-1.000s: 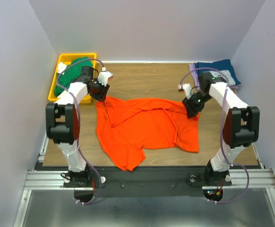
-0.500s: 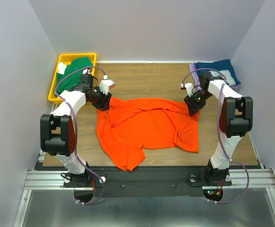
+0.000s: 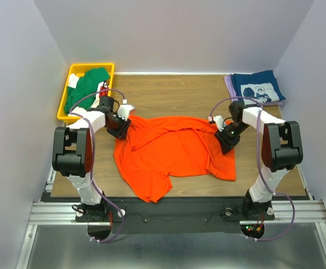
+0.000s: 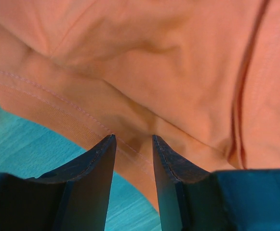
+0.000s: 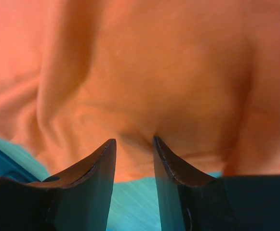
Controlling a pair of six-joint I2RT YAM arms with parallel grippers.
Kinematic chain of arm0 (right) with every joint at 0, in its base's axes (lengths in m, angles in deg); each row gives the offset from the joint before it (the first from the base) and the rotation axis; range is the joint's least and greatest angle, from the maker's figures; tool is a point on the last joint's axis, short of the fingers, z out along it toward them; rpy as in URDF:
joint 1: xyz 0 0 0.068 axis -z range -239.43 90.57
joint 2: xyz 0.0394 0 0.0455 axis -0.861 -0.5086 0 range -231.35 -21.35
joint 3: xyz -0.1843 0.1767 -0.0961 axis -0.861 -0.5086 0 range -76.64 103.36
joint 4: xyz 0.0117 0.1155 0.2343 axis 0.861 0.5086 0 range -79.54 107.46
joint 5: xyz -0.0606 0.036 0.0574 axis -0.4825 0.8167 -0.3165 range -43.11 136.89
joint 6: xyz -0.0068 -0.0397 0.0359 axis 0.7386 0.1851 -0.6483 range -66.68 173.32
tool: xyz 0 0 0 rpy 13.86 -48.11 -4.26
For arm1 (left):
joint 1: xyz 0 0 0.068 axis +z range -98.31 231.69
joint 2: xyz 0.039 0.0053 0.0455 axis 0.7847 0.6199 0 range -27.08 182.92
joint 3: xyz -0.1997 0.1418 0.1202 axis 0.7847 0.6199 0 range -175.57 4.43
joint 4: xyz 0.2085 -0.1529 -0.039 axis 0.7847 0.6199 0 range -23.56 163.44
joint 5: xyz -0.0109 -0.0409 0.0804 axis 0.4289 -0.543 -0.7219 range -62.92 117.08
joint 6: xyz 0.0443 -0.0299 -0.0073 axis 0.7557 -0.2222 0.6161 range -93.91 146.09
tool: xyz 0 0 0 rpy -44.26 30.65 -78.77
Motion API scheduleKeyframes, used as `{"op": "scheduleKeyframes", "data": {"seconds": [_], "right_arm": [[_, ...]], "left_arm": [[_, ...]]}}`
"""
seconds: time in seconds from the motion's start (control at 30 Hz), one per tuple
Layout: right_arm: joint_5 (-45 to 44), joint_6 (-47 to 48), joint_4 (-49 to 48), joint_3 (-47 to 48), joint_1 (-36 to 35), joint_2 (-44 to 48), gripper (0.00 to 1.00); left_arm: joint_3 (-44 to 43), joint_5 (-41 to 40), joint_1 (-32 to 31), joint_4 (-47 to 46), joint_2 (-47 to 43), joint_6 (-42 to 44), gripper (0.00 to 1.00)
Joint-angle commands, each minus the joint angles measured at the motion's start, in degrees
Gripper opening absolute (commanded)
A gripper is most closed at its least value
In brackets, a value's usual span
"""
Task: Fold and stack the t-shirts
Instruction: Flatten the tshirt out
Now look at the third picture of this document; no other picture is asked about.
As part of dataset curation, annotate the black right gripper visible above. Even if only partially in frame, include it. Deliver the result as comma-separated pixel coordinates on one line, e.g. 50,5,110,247
214,121,250,155

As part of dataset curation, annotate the orange t shirt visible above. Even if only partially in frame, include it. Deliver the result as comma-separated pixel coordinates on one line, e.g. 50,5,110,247
113,115,236,203

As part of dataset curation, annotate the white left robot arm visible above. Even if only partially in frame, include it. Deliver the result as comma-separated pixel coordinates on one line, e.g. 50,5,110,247
52,96,135,222

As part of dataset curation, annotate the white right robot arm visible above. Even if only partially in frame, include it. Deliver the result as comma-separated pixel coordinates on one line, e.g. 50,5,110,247
208,97,303,221

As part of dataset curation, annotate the folded lavender t shirt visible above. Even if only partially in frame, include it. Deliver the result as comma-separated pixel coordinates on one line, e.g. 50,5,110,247
224,74,282,106

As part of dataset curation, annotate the green t shirt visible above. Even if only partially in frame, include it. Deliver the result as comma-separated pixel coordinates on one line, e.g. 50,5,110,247
64,67,110,114

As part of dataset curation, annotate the folded navy printed t shirt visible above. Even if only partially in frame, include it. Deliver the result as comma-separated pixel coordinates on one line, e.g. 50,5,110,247
229,70,286,105

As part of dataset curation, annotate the white printed t shirt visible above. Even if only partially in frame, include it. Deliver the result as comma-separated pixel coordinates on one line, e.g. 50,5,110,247
64,73,109,117

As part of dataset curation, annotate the yellow plastic bin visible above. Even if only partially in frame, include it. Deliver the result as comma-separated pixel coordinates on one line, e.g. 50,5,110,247
57,63,115,124

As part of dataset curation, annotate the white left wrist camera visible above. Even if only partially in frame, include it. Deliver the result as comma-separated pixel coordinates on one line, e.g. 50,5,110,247
116,99,136,121

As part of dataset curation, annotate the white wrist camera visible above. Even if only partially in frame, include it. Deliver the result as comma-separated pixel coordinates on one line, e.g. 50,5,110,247
208,115,224,132
116,99,136,121

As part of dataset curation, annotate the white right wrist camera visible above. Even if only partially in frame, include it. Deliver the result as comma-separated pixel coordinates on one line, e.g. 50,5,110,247
208,115,224,132

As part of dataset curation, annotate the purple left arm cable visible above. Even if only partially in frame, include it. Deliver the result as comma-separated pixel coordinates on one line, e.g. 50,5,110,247
68,89,127,244

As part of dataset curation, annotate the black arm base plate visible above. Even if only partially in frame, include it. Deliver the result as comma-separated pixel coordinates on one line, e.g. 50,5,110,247
72,197,275,234

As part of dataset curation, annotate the aluminium frame rail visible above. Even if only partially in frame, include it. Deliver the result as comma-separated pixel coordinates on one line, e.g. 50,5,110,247
17,168,326,268

